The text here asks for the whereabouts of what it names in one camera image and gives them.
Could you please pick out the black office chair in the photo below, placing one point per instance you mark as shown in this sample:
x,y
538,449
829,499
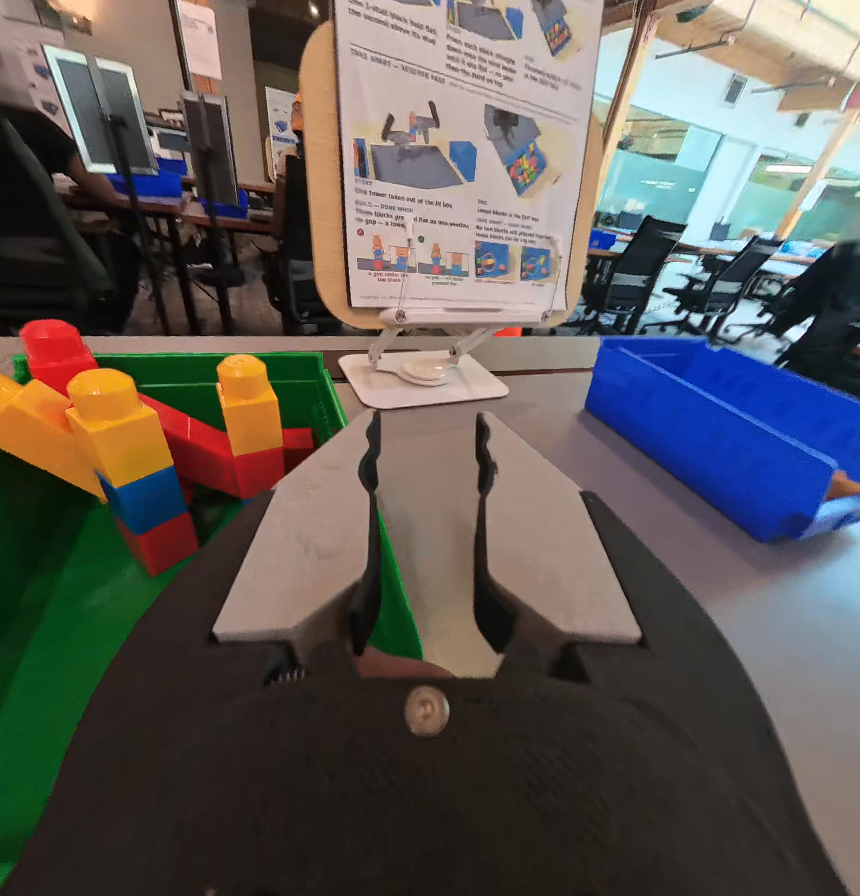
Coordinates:
x,y
724,280
633,273

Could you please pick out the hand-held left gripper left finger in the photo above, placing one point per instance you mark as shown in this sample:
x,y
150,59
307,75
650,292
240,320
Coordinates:
x,y
297,560

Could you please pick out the orange traffic cone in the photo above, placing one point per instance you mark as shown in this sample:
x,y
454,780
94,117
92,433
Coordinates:
x,y
509,332

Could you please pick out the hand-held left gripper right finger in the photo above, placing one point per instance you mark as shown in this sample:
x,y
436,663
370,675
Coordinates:
x,y
556,560

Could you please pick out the wooden document stand white base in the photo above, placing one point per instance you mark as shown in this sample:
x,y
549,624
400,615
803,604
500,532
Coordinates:
x,y
423,378

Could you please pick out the green plastic bin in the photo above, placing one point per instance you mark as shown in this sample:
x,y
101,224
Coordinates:
x,y
66,658

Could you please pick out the white display on stand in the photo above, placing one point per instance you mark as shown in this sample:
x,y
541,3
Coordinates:
x,y
101,105

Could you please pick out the black display on stand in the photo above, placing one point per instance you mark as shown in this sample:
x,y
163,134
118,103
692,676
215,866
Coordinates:
x,y
209,147

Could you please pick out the blue plastic bin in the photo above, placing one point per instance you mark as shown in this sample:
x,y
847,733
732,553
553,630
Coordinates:
x,y
150,179
710,434

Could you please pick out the laminated instruction sheet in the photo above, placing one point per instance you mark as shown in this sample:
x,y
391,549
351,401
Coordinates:
x,y
458,140

